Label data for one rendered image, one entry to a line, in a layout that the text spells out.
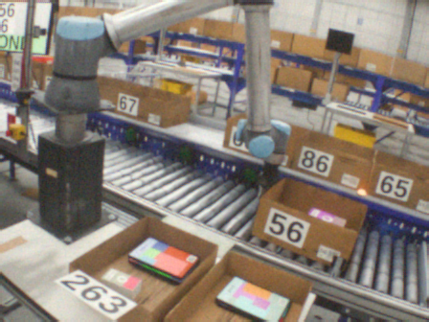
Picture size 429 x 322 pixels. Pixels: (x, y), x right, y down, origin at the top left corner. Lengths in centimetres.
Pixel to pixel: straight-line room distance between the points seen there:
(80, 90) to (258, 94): 58
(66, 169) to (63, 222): 21
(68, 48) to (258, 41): 60
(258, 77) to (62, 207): 79
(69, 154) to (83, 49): 33
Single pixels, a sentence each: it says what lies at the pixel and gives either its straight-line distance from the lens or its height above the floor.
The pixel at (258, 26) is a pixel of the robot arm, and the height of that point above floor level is 152.
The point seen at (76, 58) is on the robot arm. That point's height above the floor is 135.
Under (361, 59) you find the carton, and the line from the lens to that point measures 626.
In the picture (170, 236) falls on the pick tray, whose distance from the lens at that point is 125.
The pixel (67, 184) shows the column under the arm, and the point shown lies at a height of 95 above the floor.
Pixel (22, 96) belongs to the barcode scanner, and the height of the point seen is 106.
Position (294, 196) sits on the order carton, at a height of 84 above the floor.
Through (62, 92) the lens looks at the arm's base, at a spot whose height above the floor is 124.
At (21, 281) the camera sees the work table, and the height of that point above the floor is 75.
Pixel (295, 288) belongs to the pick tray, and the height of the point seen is 81.
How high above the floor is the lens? 148
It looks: 20 degrees down
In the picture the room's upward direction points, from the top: 10 degrees clockwise
